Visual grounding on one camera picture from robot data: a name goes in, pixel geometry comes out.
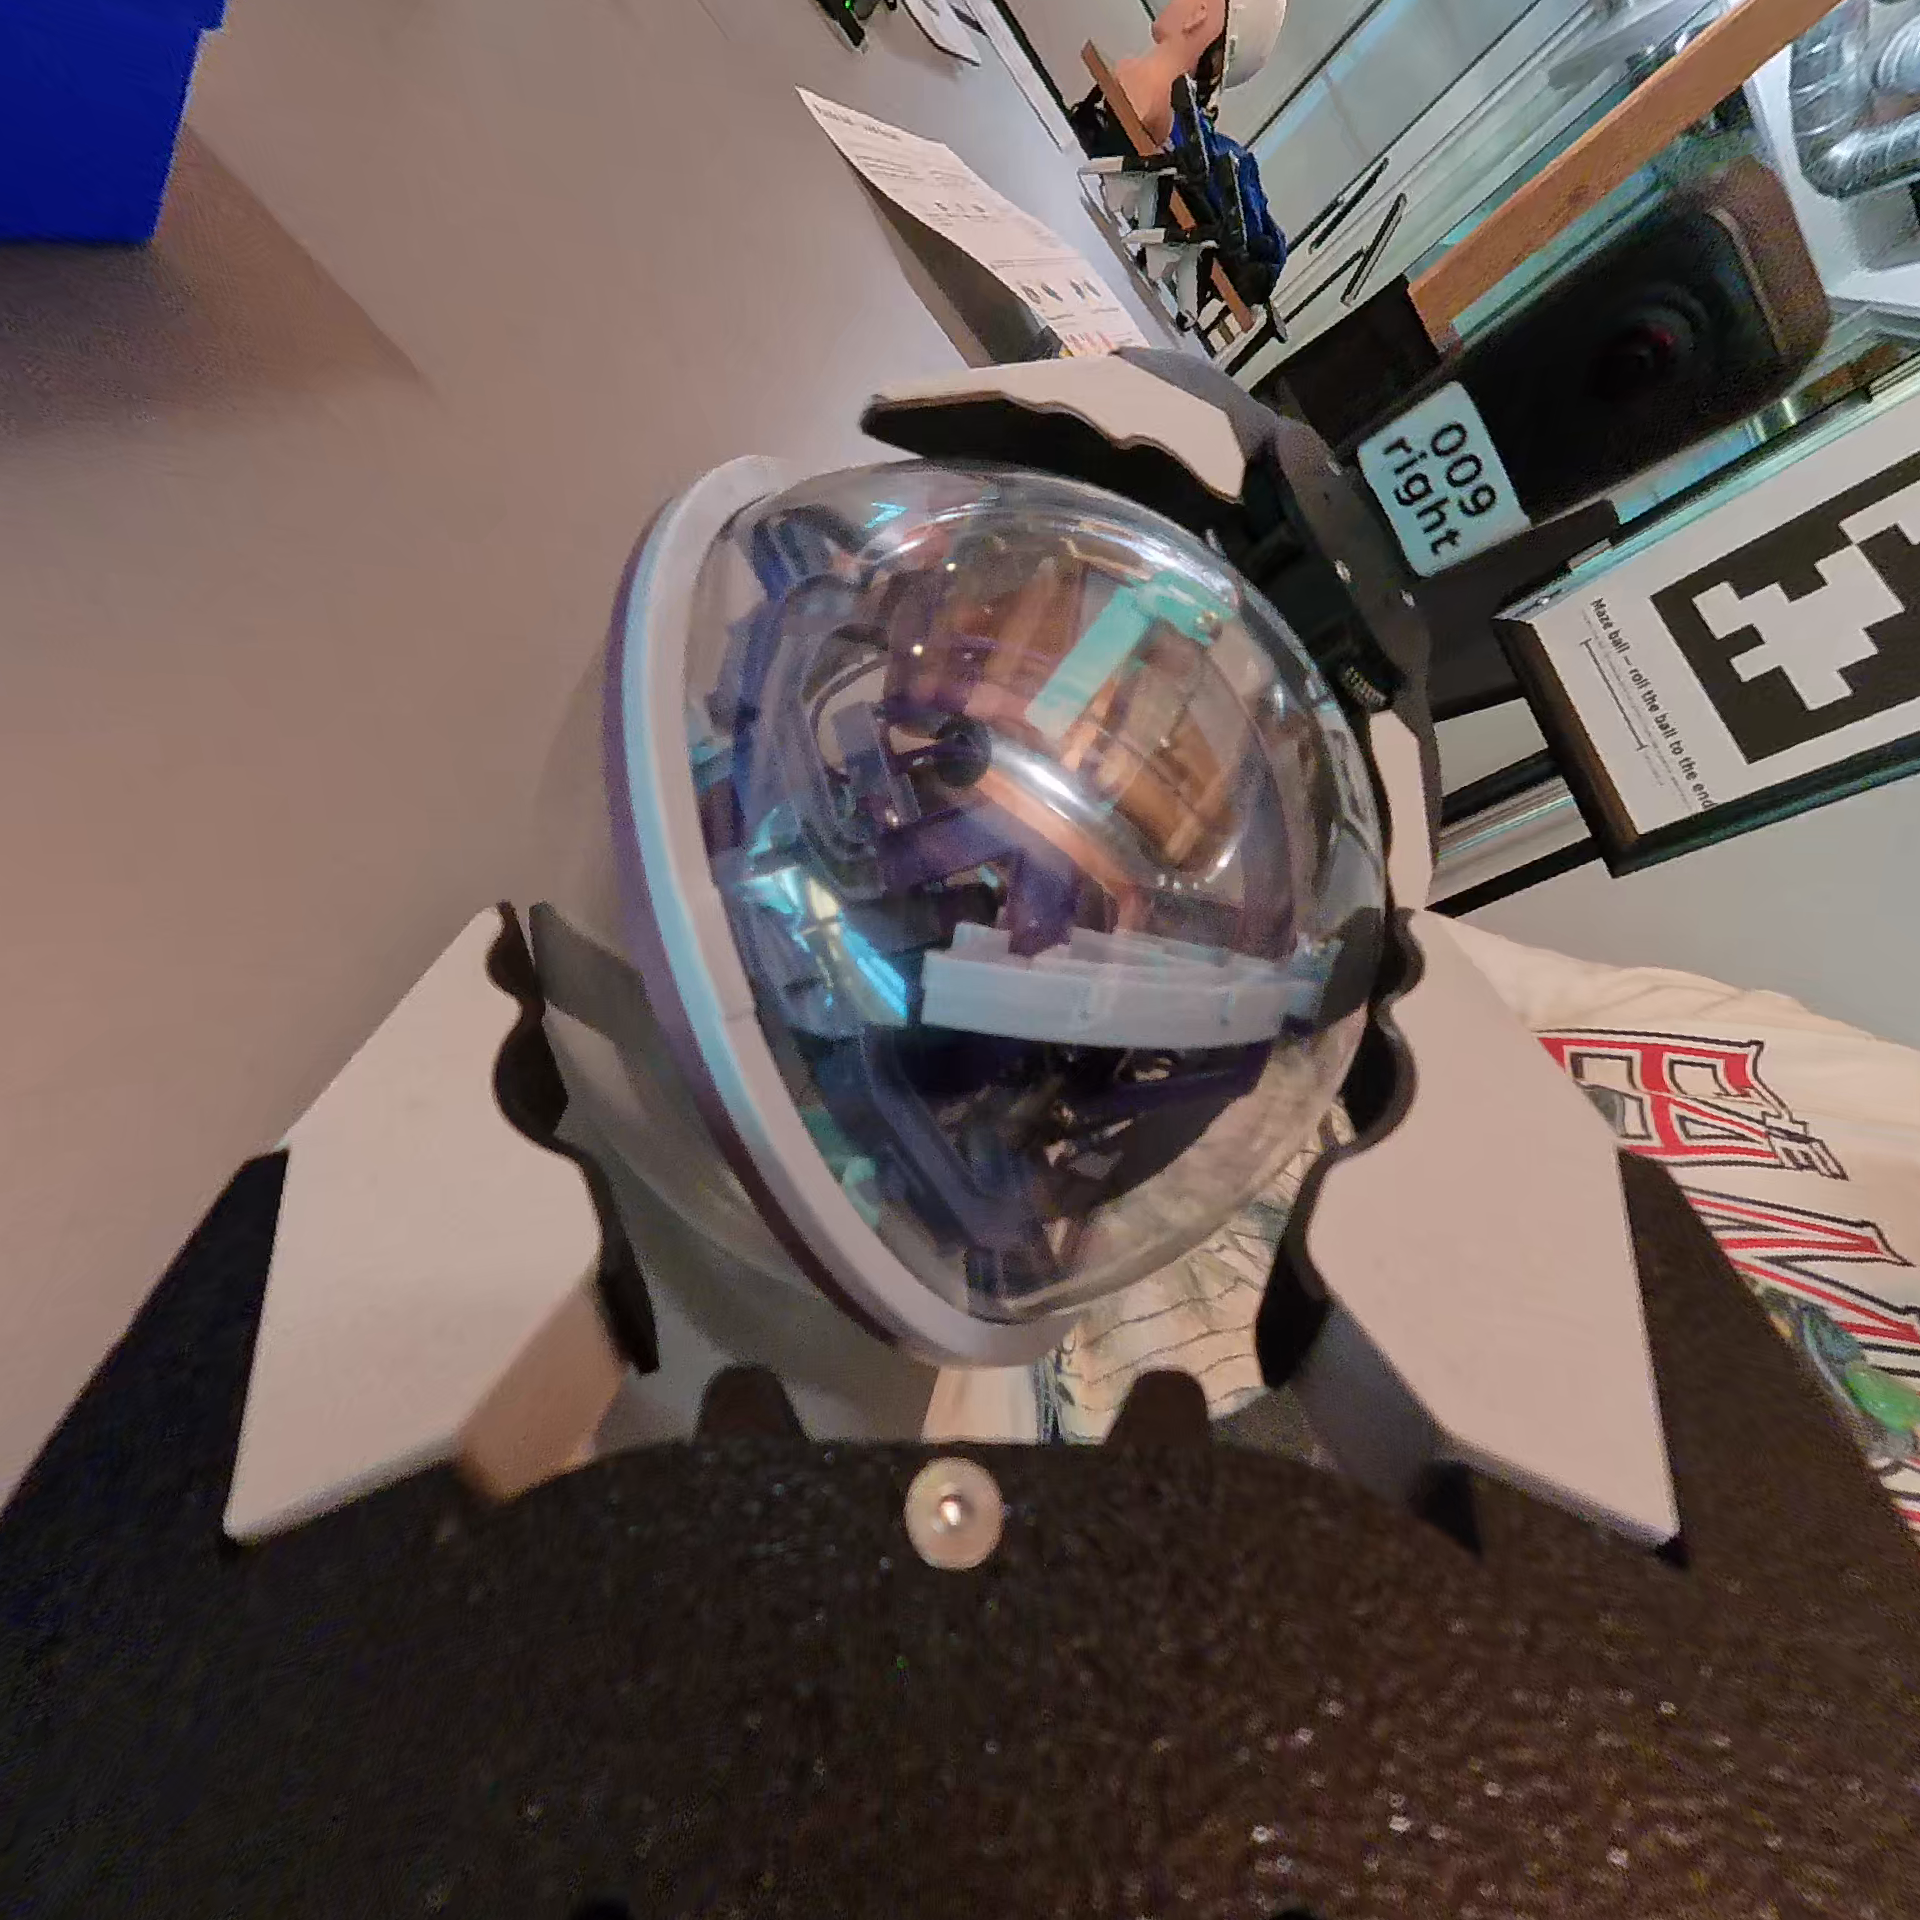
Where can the blue plastic bin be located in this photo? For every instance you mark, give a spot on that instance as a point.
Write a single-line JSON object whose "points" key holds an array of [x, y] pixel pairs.
{"points": [[90, 106]]}

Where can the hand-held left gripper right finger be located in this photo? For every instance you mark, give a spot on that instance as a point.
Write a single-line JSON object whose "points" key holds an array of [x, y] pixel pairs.
{"points": [[1485, 1277]]}

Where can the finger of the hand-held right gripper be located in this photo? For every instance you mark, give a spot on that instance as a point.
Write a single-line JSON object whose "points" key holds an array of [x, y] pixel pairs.
{"points": [[1142, 422], [1425, 810]]}

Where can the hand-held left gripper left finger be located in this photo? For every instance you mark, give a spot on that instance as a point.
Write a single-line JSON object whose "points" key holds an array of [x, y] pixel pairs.
{"points": [[390, 1277]]}

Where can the white stands with blue gear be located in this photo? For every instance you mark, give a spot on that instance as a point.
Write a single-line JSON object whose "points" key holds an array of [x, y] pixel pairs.
{"points": [[1215, 196]]}

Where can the white paper sheet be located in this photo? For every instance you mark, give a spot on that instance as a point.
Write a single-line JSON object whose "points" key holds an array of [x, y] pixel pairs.
{"points": [[962, 211]]}

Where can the silver spiral air duct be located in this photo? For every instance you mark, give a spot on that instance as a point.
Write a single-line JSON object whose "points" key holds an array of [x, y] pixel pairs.
{"points": [[1861, 91]]}

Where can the framed marker sign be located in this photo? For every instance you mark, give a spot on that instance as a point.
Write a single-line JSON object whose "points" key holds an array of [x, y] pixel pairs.
{"points": [[1799, 629]]}

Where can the clear plastic maze ball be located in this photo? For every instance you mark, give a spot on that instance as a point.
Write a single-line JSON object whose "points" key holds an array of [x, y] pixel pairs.
{"points": [[1021, 901]]}

